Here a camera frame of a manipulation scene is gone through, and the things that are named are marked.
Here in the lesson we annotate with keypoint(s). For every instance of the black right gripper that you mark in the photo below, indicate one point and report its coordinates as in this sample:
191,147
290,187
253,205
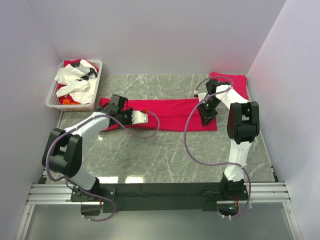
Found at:
206,117

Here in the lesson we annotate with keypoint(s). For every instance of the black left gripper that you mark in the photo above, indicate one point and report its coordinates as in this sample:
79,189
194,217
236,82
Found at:
130,112

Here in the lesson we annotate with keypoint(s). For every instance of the red t-shirt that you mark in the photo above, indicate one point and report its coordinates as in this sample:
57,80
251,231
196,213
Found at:
173,114
239,82
72,63

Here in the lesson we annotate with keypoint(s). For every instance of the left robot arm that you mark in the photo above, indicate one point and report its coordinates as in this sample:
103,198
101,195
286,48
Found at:
63,153

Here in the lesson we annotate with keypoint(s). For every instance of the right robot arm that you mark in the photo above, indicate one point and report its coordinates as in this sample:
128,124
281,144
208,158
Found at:
243,126

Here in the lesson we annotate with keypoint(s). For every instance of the folded red t-shirt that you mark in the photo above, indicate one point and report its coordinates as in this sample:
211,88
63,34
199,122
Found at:
239,82

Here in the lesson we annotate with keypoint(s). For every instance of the white and black t-shirt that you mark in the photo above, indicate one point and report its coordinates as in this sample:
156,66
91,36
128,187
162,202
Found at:
77,80

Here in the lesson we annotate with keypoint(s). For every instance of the orange t-shirt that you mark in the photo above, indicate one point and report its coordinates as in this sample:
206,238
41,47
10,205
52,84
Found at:
67,101

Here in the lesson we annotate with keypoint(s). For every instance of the red t-shirt in basket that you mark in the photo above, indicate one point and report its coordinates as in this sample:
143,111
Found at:
72,63

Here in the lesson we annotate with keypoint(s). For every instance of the white plastic laundry basket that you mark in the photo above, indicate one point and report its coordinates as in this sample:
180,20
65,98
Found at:
76,80

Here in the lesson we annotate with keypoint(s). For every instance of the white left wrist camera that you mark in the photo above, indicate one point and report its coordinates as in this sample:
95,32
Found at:
138,117

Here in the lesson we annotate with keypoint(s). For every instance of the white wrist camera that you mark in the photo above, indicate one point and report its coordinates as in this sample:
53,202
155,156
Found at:
197,95
138,117

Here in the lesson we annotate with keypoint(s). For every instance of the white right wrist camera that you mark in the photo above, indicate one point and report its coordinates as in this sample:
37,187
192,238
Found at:
197,95

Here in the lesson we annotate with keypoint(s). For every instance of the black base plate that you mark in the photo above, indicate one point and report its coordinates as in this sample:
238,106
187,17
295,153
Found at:
163,196

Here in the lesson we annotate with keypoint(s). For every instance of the aluminium rail frame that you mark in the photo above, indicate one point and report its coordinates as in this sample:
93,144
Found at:
50,215

